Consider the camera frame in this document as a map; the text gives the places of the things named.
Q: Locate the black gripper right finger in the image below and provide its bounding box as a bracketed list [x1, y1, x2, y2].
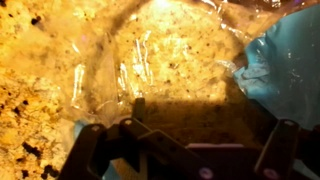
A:
[254, 118, 301, 180]

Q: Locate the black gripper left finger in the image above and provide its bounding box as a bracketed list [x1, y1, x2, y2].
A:
[58, 97, 214, 180]

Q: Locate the clear and blue plastic bag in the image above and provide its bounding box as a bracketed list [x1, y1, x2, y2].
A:
[68, 0, 320, 180]

